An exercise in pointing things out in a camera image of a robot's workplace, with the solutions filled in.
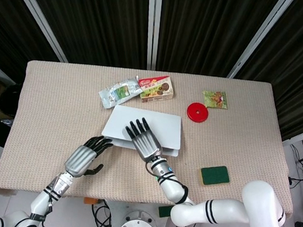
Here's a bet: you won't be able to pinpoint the black cable bundle under table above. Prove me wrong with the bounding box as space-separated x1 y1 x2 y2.
89 198 119 227

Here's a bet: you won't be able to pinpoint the green square snack packet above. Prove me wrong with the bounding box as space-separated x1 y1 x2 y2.
200 89 230 110

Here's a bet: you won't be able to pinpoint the silver Apple laptop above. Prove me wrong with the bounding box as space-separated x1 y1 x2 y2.
99 103 184 158

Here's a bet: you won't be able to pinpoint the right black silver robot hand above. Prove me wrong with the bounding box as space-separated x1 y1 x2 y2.
122 115 165 163

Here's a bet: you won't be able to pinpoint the dark green sponge block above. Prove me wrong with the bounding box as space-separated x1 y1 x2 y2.
157 205 174 220

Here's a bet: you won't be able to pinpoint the red round plastic disc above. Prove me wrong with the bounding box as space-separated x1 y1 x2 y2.
185 101 211 124

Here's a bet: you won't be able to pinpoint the cookie box with red label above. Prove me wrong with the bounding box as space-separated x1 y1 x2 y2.
136 73 177 106

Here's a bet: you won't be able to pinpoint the silver green snack pouch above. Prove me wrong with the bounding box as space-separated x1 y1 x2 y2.
97 75 146 114

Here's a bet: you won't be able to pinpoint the black floor cables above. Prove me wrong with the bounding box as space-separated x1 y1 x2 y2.
286 143 303 187

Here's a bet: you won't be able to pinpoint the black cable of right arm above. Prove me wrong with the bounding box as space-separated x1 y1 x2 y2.
142 162 193 206

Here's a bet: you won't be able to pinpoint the green yellow scouring sponge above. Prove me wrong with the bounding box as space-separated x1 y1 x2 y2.
198 163 232 190

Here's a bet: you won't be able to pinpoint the beige woven tablecloth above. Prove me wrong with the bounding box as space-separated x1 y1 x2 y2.
0 56 303 223

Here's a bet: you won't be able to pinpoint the small orange plastic piece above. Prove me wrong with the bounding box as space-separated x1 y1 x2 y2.
83 197 100 206

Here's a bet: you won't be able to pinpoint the black pleated curtain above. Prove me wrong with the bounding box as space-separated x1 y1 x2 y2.
0 0 68 76
13 0 154 71
154 0 280 83
228 0 303 142

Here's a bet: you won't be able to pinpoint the white aluminium frame post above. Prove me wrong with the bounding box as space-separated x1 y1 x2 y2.
0 0 74 64
141 0 164 72
226 0 296 85

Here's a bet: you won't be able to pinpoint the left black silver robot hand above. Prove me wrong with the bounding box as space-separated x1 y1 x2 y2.
63 133 114 182

